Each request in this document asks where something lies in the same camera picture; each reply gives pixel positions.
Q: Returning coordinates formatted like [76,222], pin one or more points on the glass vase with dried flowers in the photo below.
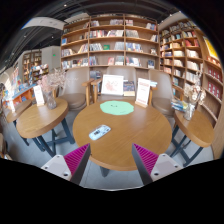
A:
[190,110]

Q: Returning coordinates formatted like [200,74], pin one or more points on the transparent computer mouse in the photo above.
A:
[100,132]

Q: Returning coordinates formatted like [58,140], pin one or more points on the distant wooden bookshelf unit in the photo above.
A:
[31,63]

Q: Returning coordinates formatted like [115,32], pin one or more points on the dark cover book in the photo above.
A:
[129,88]

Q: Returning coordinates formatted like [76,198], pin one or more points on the curved wooden bookshelf unit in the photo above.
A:
[186,53]

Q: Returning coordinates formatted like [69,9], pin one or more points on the white standing sign, wooden base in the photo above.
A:
[143,91]

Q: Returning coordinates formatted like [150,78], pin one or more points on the orange book display stand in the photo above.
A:
[23,93]

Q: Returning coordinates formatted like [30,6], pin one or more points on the glass vase with pink flowers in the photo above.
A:
[51,100]

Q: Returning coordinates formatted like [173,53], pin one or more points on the light blue book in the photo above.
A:
[153,84]

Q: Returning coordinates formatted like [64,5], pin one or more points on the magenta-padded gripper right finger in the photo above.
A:
[146,160]

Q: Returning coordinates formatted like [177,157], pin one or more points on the small white table sign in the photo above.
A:
[39,95]

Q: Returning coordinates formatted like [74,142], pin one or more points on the white framed picture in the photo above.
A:
[112,85]

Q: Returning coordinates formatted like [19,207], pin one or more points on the stack of books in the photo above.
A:
[179,105]

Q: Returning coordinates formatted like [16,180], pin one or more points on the green round mouse pad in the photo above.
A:
[116,107]

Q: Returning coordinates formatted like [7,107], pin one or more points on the round wooden side table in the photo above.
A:
[40,118]
[18,111]
[196,128]

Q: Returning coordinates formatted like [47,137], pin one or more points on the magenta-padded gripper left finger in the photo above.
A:
[76,160]

